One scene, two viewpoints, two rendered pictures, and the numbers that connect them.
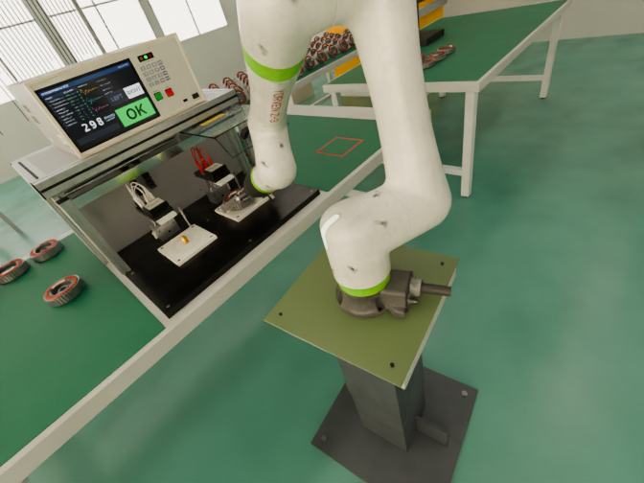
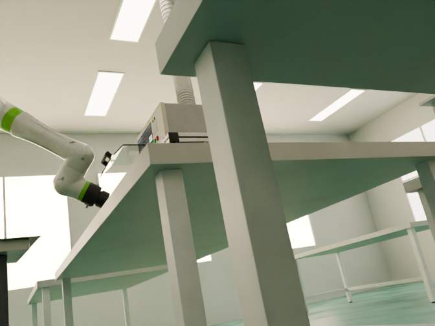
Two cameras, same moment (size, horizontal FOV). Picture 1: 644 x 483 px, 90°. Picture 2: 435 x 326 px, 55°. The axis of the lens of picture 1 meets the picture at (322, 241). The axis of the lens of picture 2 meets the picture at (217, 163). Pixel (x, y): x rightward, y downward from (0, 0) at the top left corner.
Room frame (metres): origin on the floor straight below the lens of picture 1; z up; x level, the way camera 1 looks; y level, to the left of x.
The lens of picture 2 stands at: (1.76, -1.49, 0.41)
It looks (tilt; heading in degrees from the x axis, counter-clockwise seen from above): 17 degrees up; 100
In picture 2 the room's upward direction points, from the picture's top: 11 degrees counter-clockwise
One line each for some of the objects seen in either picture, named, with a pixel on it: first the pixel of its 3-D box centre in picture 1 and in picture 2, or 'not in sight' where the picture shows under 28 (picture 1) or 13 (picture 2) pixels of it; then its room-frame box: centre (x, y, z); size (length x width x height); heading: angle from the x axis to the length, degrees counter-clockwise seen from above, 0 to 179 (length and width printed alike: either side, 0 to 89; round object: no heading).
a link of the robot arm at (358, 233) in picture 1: (361, 242); not in sight; (0.51, -0.08, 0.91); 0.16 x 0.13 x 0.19; 106
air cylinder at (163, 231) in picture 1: (165, 227); not in sight; (1.04, 0.53, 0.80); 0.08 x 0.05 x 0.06; 128
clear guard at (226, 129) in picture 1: (229, 126); (141, 160); (1.13, 0.18, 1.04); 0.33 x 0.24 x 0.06; 38
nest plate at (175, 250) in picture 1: (187, 243); not in sight; (0.92, 0.44, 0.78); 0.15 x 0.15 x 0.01; 38
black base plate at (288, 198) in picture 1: (216, 225); not in sight; (1.01, 0.35, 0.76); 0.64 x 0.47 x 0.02; 128
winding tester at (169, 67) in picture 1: (109, 93); (185, 140); (1.26, 0.53, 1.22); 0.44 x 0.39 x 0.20; 128
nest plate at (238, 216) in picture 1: (241, 204); not in sight; (1.07, 0.25, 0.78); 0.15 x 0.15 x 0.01; 38
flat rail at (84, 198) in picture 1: (165, 154); not in sight; (1.08, 0.40, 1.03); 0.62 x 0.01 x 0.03; 128
